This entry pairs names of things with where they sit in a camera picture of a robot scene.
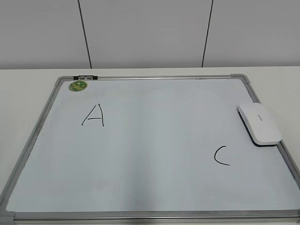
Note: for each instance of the white whiteboard eraser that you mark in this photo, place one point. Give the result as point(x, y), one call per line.
point(260, 124)

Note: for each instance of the black and silver hanging clip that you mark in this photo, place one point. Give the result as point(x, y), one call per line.
point(85, 77)

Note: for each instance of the green round sticker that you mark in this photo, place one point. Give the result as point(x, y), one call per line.
point(77, 86)

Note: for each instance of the white whiteboard with aluminium frame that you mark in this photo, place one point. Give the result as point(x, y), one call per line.
point(149, 148)

